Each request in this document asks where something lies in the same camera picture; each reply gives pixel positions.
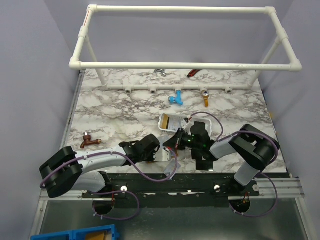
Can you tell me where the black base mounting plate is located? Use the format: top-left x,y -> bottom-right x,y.
82,173 -> 260,209

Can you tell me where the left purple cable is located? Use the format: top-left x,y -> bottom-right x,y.
39,147 -> 179,221

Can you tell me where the metal clamp fitting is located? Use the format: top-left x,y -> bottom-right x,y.
153,68 -> 167,77

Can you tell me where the gold pipe valve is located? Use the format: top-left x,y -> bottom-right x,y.
201,90 -> 210,108

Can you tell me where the white PVC pipe frame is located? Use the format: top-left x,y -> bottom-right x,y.
69,4 -> 303,94

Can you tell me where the white plastic basket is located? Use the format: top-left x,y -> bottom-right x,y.
158,113 -> 213,135

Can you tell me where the white card in basket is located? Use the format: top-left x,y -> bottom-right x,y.
167,117 -> 188,132

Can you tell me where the blue plastic bin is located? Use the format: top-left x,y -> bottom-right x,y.
30,224 -> 120,240

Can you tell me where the red handled tool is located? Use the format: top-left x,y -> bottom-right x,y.
187,69 -> 201,78

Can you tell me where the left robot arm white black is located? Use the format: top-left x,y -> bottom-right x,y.
39,134 -> 161,198

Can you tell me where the aluminium rail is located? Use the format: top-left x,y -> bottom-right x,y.
39,178 -> 305,201

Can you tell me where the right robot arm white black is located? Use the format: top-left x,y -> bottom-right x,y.
163,122 -> 280,196

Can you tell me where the blue pipe valve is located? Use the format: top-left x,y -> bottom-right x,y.
168,90 -> 183,106

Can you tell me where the brown pipe valve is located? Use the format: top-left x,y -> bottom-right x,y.
80,132 -> 102,149

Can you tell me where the white credit card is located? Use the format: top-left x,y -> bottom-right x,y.
163,160 -> 181,180

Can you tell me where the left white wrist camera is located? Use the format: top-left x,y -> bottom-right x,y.
154,148 -> 172,162

